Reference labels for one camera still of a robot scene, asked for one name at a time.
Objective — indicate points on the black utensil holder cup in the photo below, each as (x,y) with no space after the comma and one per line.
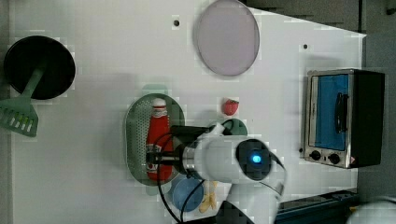
(44,53)

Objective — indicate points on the black toaster oven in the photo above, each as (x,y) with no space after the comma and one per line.
(344,118)

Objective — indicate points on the red plush ketchup bottle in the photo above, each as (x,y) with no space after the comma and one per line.
(158,130)

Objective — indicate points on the grey oval plate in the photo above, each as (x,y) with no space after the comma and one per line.
(227,37)

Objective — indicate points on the green metal mug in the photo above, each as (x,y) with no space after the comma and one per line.
(231,127)

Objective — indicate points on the green plastic spatula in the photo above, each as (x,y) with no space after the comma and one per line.
(17,114)

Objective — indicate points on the red strawberry toy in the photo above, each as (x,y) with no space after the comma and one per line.
(230,107)

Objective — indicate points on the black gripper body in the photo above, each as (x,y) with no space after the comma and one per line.
(182,137)

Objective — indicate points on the blue cup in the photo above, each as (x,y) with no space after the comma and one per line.
(186,190)

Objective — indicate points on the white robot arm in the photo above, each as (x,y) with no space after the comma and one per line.
(256,176)

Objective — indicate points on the green oval strainer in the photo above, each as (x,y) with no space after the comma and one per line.
(136,126)

